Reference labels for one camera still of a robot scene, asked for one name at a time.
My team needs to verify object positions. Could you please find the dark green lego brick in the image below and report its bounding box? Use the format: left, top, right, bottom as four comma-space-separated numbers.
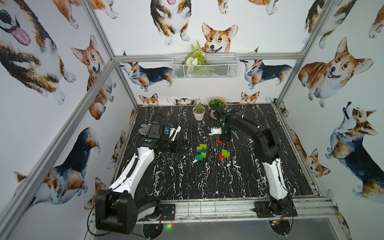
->
195, 155, 204, 161

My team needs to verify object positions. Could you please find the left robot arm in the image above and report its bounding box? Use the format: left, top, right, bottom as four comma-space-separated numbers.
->
92, 118, 183, 236

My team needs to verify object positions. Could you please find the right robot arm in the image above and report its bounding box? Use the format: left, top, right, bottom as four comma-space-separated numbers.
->
213, 108, 294, 217

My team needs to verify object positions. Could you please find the small white plant pot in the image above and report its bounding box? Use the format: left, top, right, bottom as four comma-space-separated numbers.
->
193, 104, 206, 121

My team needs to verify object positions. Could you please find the large beige plant pot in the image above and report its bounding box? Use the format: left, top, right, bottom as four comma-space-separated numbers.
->
208, 98, 228, 120

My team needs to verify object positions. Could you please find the grey work glove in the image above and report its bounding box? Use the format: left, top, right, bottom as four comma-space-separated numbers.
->
139, 124, 150, 136

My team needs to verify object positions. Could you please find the green fern plant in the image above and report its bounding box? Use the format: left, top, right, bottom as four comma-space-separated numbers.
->
185, 41, 207, 66

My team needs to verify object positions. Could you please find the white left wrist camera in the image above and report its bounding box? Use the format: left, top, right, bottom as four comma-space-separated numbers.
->
169, 126, 182, 142

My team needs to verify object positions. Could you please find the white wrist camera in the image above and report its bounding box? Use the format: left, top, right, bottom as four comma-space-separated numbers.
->
169, 126, 182, 142
209, 128, 222, 136

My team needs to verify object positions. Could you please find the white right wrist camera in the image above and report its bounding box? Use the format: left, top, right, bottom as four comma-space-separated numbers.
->
209, 128, 222, 136

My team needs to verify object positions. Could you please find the white wire basket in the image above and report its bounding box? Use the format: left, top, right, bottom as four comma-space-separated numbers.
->
172, 53, 240, 80

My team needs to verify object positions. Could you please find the aluminium front rail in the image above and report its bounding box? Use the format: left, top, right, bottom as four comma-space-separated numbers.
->
88, 197, 334, 226

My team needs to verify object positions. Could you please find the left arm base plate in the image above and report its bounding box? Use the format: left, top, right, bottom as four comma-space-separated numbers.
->
138, 204, 176, 222

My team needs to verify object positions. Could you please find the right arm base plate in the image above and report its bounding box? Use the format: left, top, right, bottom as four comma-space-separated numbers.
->
253, 201, 298, 218

